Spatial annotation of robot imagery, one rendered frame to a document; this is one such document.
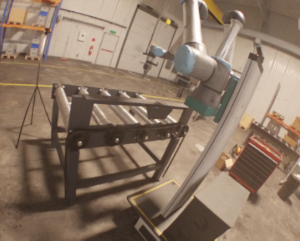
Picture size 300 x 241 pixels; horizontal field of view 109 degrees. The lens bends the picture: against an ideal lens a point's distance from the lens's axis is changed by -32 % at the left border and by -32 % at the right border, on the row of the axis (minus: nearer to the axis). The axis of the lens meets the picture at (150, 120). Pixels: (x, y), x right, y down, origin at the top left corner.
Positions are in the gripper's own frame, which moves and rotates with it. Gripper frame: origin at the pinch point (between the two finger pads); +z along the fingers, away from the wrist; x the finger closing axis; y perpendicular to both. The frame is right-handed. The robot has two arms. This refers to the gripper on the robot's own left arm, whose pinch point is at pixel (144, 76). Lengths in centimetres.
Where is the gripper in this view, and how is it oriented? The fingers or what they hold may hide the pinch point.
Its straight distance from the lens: 165.9
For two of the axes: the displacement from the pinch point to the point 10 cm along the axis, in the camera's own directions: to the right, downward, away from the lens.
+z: -3.4, 8.6, 3.7
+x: -2.9, 2.8, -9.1
